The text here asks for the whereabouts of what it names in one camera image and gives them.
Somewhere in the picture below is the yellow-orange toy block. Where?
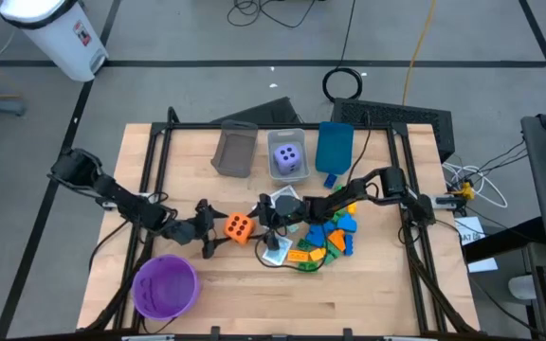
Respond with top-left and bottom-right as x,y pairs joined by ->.
286,248 -> 310,264

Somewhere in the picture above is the white trash can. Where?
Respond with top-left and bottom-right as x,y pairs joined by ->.
0,0 -> 110,83

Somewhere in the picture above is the blue plastic bin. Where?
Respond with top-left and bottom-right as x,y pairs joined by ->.
315,120 -> 355,176

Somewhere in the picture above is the white computer mouse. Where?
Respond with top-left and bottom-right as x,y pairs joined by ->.
507,274 -> 539,302

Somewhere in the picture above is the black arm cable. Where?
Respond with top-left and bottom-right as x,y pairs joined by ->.
87,217 -> 135,274

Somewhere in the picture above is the orange wedge toy block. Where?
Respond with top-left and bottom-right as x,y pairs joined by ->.
327,228 -> 348,253

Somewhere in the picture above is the teal-backed card deck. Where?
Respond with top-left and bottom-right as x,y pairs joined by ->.
261,234 -> 295,268

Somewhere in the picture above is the dark grey plastic bin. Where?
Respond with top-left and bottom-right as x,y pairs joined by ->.
209,119 -> 260,179

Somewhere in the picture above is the white printed paper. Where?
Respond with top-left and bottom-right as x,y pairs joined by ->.
453,216 -> 488,247

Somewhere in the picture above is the white plastic bin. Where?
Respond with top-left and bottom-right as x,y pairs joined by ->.
266,128 -> 312,186

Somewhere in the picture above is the yellow connector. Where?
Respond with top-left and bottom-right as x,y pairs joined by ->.
452,181 -> 476,201

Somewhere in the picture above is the white paper sheet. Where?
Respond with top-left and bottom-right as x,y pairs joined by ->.
466,257 -> 500,275

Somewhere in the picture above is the black aluminium frame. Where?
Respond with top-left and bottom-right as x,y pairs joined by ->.
82,106 -> 481,333

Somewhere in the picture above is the large blue toy block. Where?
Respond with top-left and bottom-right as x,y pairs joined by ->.
306,221 -> 338,248

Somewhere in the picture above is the purple plastic bucket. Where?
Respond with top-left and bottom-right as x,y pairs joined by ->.
131,254 -> 202,322

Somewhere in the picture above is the black side desk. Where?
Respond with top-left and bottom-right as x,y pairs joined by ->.
462,216 -> 546,264

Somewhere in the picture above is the purple foam die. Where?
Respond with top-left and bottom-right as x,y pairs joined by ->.
273,143 -> 301,177

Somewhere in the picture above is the orange foam die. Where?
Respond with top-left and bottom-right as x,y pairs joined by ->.
223,212 -> 256,246

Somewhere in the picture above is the black cable tangle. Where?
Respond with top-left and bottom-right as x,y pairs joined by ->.
226,0 -> 320,29

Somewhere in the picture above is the yellow cable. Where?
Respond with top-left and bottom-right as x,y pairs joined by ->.
401,0 -> 438,107

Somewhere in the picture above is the black coiled cable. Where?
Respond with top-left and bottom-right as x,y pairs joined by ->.
320,0 -> 365,102

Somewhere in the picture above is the grey-backed card deck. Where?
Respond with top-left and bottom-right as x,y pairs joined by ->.
270,184 -> 301,204

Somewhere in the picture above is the long green toy block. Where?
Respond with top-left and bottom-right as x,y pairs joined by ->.
324,240 -> 343,260

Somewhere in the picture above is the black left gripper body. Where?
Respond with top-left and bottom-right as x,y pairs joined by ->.
192,209 -> 218,248

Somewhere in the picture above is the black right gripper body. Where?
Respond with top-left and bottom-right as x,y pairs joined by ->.
273,194 -> 309,224

